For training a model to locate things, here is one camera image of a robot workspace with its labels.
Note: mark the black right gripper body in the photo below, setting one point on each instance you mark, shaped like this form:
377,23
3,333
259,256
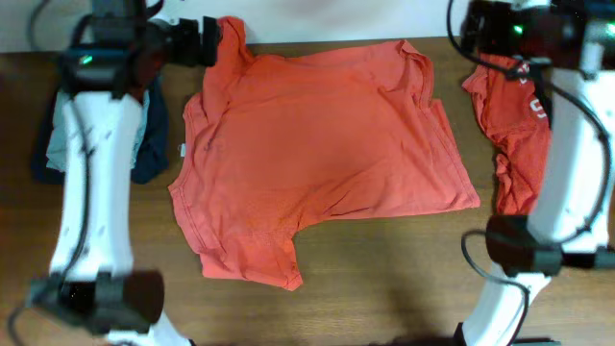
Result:
503,35

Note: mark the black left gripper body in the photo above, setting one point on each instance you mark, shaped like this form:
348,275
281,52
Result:
181,45

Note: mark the orange t-shirt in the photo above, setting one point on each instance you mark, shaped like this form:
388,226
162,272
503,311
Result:
274,145

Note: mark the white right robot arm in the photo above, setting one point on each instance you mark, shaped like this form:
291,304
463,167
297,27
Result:
569,48

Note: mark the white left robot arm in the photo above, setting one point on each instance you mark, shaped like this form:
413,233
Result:
92,283

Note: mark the red garment with white letters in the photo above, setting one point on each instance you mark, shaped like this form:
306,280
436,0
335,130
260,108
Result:
515,117

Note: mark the folded dark navy garment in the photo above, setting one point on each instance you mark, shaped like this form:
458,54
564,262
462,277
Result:
151,159

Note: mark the folded grey garment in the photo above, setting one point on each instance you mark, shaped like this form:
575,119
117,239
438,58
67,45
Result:
56,149

